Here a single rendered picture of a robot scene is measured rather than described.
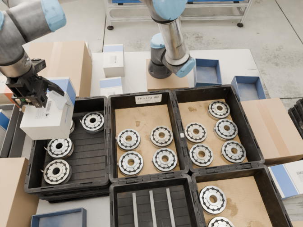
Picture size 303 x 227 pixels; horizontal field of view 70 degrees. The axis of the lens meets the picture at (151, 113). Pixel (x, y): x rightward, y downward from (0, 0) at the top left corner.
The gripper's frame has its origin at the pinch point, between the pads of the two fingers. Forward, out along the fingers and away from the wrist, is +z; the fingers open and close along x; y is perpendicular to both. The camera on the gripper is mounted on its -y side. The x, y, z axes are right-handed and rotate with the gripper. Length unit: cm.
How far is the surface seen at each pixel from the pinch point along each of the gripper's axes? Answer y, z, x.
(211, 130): -2, 28, 63
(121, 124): -6.9, 28.5, 21.2
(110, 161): 14.3, 19.6, 18.6
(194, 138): 3, 25, 54
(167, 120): -8, 28, 44
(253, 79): -39, 37, 99
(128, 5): -191, 83, 19
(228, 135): 2, 25, 70
